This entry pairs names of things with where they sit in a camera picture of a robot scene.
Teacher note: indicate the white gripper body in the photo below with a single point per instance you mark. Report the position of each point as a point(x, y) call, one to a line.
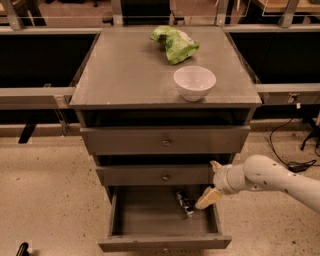
point(221, 180)

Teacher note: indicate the silver blue redbull can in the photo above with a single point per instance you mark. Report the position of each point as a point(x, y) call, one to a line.
point(185, 203)

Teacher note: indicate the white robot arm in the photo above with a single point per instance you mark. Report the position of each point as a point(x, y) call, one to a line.
point(260, 173)

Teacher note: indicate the middle grey drawer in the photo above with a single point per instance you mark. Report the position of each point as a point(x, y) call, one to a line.
point(127, 175)

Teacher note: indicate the bottom grey open drawer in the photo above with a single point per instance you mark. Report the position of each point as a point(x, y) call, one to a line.
point(150, 217)

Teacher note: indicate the grey drawer cabinet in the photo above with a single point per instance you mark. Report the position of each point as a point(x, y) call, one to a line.
point(128, 82)

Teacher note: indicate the top grey drawer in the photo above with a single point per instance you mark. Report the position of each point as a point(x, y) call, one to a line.
point(164, 140)

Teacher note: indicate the white ceramic bowl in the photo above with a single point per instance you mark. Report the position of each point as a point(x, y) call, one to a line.
point(194, 83)

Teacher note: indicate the green chip bag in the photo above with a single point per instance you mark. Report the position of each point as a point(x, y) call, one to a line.
point(178, 45)

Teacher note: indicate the black object bottom left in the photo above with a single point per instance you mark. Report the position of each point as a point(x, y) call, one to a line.
point(23, 250)

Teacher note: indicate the grey metal rail right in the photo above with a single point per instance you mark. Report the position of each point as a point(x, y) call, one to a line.
point(289, 94)

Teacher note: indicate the grey metal rail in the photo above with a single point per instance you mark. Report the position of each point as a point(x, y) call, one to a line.
point(289, 94)
point(35, 98)

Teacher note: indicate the grey metal rail left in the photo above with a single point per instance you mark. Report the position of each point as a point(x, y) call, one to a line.
point(35, 98)

